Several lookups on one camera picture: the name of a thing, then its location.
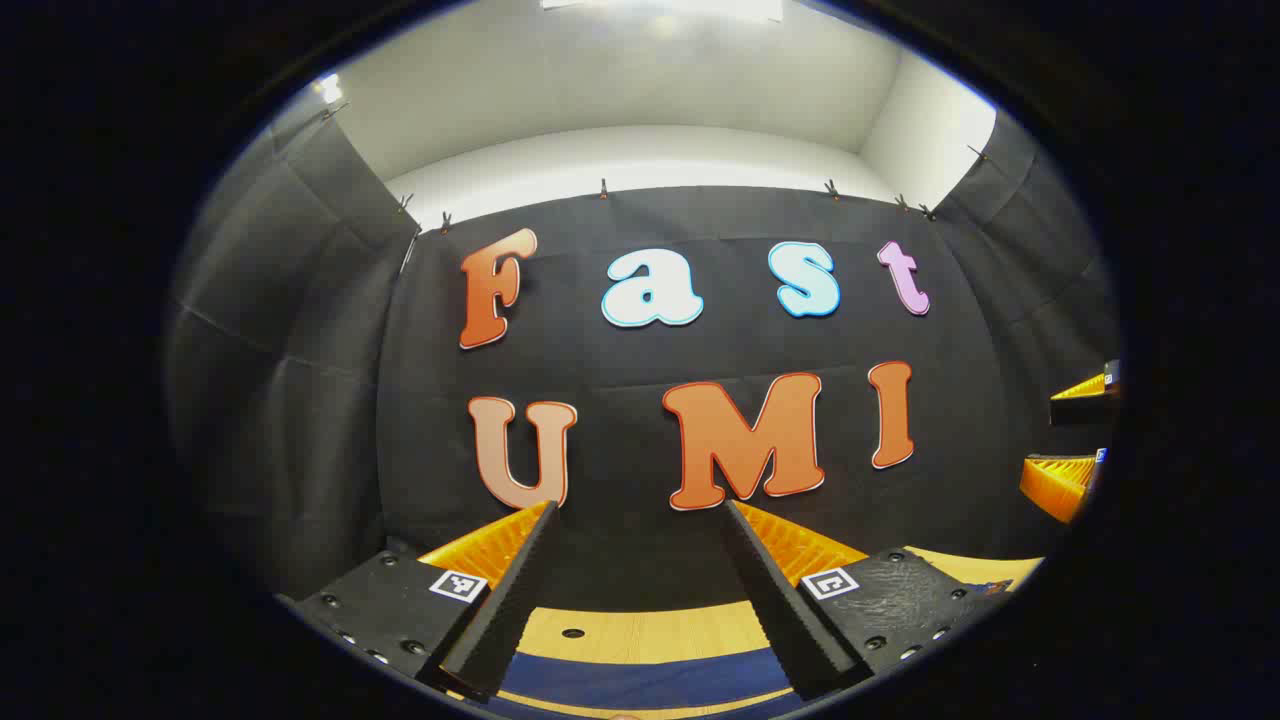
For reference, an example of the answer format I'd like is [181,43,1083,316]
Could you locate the white ceiling light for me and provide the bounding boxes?
[540,0,786,24]

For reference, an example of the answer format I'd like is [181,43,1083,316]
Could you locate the blue denim jeans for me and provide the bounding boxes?
[490,578,1016,720]

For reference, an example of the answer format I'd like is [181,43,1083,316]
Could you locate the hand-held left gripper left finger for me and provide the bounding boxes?
[290,500,560,703]

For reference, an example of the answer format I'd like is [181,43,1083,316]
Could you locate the black backdrop cloth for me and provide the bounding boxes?
[165,95,1121,613]

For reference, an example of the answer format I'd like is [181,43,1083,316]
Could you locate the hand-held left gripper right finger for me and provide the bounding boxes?
[722,498,1006,703]

